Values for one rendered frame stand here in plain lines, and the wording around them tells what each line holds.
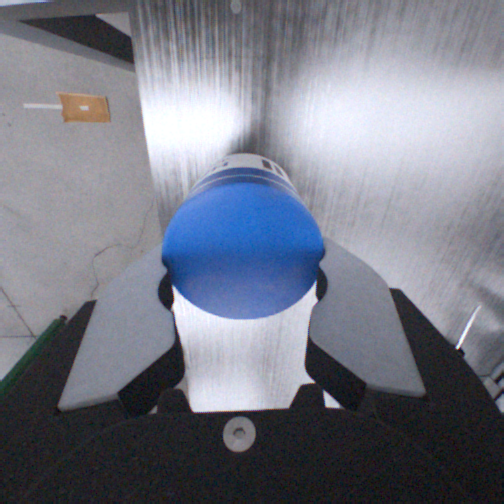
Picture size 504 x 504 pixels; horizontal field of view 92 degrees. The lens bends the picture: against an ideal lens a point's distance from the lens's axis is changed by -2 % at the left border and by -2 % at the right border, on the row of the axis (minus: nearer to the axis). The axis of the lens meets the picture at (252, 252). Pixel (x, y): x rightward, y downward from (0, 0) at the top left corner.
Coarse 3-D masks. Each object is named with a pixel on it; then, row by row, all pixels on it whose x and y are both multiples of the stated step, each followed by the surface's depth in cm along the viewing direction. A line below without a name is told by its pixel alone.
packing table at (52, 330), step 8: (56, 320) 144; (64, 320) 149; (48, 328) 138; (56, 328) 140; (40, 336) 133; (48, 336) 134; (32, 344) 129; (40, 344) 129; (32, 352) 124; (40, 352) 128; (24, 360) 120; (32, 360) 123; (16, 368) 116; (24, 368) 118; (8, 376) 113; (16, 376) 114; (0, 384) 109; (8, 384) 110; (0, 392) 106; (0, 400) 106
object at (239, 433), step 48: (144, 432) 5; (192, 432) 5; (240, 432) 5; (288, 432) 4; (336, 432) 4; (384, 432) 4; (48, 480) 4; (96, 480) 4; (144, 480) 4; (192, 480) 4; (240, 480) 4; (288, 480) 4; (336, 480) 4; (384, 480) 4; (432, 480) 4
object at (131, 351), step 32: (160, 256) 11; (128, 288) 9; (160, 288) 9; (96, 320) 8; (128, 320) 8; (160, 320) 8; (96, 352) 7; (128, 352) 7; (160, 352) 7; (96, 384) 6; (128, 384) 6; (160, 384) 7; (128, 416) 6
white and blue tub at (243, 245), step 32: (224, 160) 14; (256, 160) 13; (192, 192) 10; (224, 192) 9; (256, 192) 9; (288, 192) 10; (192, 224) 10; (224, 224) 10; (256, 224) 10; (288, 224) 10; (192, 256) 11; (224, 256) 11; (256, 256) 11; (288, 256) 11; (320, 256) 11; (192, 288) 11; (224, 288) 12; (256, 288) 12; (288, 288) 12
